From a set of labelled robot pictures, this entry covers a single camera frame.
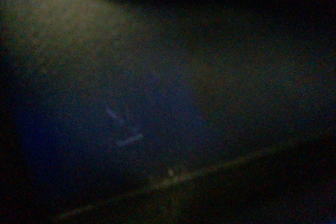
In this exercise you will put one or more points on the blue microfiber cloth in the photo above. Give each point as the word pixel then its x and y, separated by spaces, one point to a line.
pixel 167 111

